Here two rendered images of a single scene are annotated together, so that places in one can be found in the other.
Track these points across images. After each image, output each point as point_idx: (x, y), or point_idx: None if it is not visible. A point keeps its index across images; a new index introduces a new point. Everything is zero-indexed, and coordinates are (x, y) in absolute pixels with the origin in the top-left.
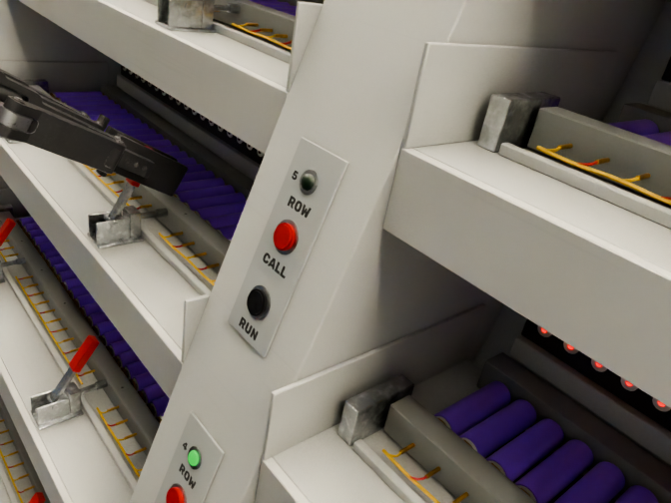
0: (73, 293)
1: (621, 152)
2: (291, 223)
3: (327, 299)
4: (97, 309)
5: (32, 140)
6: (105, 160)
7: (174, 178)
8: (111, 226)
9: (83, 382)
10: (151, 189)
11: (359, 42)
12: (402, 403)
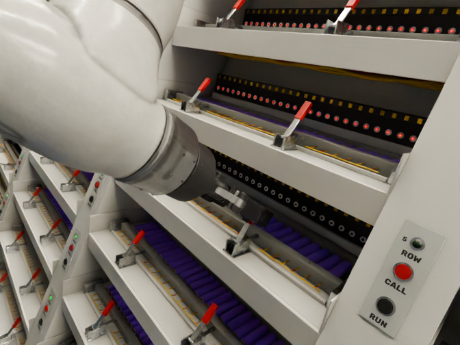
0: (176, 271)
1: None
2: (406, 264)
3: (442, 310)
4: (191, 280)
5: (241, 211)
6: (257, 216)
7: (267, 219)
8: (239, 246)
9: (197, 326)
10: (244, 222)
11: (443, 176)
12: None
